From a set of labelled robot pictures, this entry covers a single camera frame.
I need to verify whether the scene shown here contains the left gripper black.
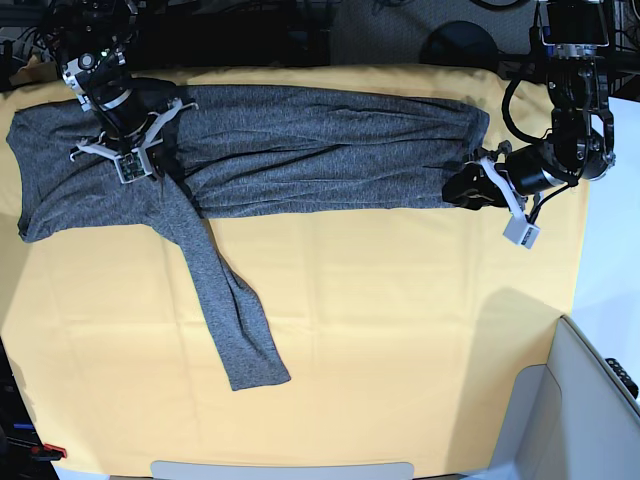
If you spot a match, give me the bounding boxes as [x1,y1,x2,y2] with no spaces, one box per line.
[442,144,563,209]

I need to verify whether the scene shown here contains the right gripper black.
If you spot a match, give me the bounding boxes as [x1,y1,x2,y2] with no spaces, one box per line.
[87,82,187,180]

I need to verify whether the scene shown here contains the grey long-sleeve shirt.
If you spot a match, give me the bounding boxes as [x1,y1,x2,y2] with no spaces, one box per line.
[7,85,490,390]

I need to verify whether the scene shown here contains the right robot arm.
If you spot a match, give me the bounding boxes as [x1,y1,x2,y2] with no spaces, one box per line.
[41,1,196,184]

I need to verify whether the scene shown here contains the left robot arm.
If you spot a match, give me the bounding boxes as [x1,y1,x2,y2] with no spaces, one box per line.
[442,1,615,210]

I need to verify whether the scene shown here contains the black round chair base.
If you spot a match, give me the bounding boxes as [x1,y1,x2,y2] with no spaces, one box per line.
[419,21,499,72]

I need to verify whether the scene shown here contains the yellow table cloth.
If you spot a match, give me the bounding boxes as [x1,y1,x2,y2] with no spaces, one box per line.
[0,62,593,477]

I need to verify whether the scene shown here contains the black remote control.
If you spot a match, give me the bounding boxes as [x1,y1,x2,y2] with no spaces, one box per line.
[605,358,639,400]

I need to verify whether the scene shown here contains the grey plate at edge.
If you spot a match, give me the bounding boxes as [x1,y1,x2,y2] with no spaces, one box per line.
[150,461,414,480]

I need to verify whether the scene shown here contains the red black clamp left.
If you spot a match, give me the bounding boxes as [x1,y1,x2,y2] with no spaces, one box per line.
[29,444,67,462]

